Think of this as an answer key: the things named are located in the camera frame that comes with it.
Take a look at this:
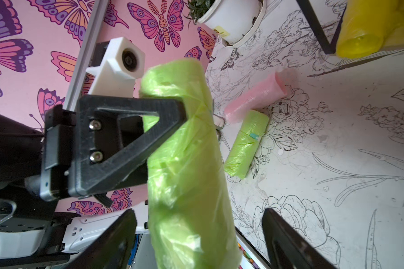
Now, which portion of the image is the potted green plant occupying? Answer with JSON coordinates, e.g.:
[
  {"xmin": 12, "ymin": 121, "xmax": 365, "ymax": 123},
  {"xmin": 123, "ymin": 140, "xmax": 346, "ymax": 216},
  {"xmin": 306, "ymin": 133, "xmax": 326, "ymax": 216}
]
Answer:
[{"xmin": 185, "ymin": 0, "xmax": 267, "ymax": 47}]

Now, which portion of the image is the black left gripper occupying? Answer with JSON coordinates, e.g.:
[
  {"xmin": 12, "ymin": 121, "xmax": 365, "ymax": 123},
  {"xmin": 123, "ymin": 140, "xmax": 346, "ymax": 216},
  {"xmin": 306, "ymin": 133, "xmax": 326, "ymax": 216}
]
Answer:
[{"xmin": 0, "ymin": 105, "xmax": 77, "ymax": 202}]

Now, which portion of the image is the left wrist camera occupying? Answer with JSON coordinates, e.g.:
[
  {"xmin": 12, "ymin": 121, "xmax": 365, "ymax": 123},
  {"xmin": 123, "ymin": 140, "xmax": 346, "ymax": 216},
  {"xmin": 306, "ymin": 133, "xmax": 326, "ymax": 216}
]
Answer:
[{"xmin": 86, "ymin": 37, "xmax": 145, "ymax": 98}]

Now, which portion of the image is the pink roll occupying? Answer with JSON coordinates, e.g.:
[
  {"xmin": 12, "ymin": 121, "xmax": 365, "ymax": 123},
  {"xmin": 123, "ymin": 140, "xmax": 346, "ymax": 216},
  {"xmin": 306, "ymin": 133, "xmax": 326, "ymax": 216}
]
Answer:
[{"xmin": 224, "ymin": 72, "xmax": 287, "ymax": 123}]

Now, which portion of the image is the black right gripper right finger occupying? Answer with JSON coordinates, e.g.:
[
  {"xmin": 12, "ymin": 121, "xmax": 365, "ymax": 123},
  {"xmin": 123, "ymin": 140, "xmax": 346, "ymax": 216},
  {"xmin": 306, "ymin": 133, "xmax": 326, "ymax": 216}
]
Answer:
[{"xmin": 261, "ymin": 208, "xmax": 334, "ymax": 269}]

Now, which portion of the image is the wooden three-tier shelf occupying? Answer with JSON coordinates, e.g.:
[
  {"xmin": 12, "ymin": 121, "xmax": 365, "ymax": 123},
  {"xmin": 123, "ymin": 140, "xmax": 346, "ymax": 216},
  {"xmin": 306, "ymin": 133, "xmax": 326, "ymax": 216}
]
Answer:
[{"xmin": 294, "ymin": 0, "xmax": 404, "ymax": 56}]

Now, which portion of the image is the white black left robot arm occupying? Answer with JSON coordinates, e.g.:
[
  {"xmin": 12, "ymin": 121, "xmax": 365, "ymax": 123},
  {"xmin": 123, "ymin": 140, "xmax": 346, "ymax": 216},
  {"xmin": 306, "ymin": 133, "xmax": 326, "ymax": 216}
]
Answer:
[{"xmin": 0, "ymin": 95, "xmax": 187, "ymax": 269}]

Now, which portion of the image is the green roll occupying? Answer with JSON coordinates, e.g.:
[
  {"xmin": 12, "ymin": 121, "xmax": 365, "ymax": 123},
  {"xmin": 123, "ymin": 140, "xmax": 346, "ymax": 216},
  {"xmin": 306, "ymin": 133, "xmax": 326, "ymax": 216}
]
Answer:
[
  {"xmin": 224, "ymin": 110, "xmax": 269, "ymax": 179},
  {"xmin": 139, "ymin": 58, "xmax": 241, "ymax": 269}
]

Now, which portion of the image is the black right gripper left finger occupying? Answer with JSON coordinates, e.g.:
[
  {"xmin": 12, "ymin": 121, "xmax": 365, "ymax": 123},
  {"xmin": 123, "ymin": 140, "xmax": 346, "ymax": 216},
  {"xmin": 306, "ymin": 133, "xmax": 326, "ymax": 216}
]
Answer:
[{"xmin": 62, "ymin": 209, "xmax": 137, "ymax": 269}]

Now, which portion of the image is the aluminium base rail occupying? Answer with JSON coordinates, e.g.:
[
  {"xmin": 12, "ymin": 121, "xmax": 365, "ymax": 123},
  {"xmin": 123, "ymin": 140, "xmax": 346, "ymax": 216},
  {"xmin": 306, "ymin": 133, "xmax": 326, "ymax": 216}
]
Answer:
[{"xmin": 235, "ymin": 228, "xmax": 270, "ymax": 269}]

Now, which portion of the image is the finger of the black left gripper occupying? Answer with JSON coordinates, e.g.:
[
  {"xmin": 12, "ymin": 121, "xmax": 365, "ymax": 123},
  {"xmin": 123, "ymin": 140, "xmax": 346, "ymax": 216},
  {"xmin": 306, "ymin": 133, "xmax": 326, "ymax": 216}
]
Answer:
[{"xmin": 68, "ymin": 95, "xmax": 187, "ymax": 197}]

